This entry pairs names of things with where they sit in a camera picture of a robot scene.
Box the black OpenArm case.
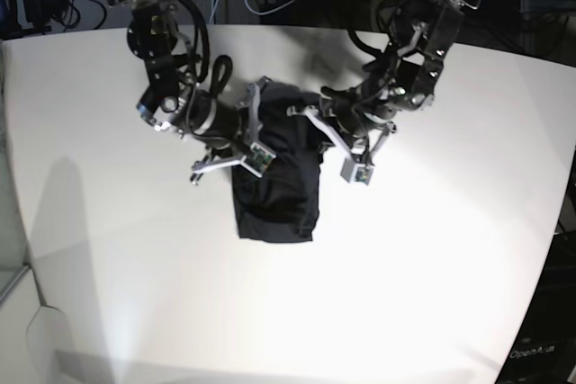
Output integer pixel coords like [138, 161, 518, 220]
[496, 231, 575, 383]

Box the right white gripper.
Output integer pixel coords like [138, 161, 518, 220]
[188, 76, 275, 185]

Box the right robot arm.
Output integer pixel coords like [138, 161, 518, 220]
[107, 0, 276, 183]

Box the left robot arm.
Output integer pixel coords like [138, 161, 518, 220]
[287, 0, 481, 184]

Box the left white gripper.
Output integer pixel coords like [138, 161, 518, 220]
[286, 105, 374, 185]

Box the black long-sleeve shirt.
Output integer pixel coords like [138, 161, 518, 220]
[231, 82, 323, 244]

